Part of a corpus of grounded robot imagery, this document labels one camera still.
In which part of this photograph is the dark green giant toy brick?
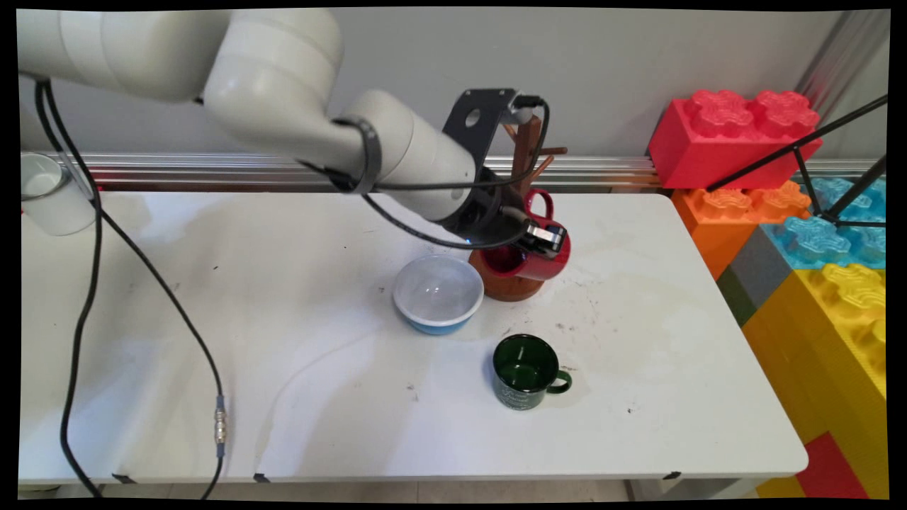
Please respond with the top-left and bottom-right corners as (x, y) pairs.
(716, 266), (759, 328)

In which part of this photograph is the grey giant toy brick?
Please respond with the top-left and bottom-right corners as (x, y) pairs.
(729, 227), (796, 310)

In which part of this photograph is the red giant toy brick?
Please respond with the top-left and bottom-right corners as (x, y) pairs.
(648, 89), (823, 191)

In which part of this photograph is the white cup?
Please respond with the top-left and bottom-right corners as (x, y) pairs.
(21, 152), (98, 237)

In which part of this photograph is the light blue giant toy brick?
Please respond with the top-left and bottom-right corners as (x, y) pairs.
(762, 177), (887, 271)

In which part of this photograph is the yellow giant toy brick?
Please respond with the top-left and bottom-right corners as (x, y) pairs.
(740, 263), (888, 500)

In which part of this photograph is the small red toy brick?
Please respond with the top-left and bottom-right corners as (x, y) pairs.
(796, 432), (869, 500)

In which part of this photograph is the plain black cable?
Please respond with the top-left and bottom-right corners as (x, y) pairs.
(33, 78), (553, 498)

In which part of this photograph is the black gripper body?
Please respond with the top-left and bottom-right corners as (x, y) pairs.
(441, 168), (532, 250)

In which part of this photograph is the brown wooden mug tree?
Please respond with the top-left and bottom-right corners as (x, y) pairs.
(468, 113), (570, 304)

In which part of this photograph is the blue and white bowl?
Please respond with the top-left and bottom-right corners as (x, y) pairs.
(393, 255), (485, 336)

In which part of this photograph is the black velcro cable strap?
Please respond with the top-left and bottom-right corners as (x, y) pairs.
(330, 115), (384, 196)

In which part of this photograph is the dark green enamel mug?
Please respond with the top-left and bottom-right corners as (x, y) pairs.
(492, 334), (573, 412)

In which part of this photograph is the black tripod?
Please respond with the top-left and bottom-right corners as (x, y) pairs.
(707, 95), (889, 229)

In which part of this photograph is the red ceramic mug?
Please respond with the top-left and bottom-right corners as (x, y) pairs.
(480, 188), (572, 283)

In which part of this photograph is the black cable with metal connector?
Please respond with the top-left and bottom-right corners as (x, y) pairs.
(35, 78), (534, 501)

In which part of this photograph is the orange giant toy brick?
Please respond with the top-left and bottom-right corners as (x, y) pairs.
(671, 181), (813, 281)

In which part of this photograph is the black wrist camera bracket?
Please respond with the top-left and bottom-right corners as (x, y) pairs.
(442, 88), (547, 172)

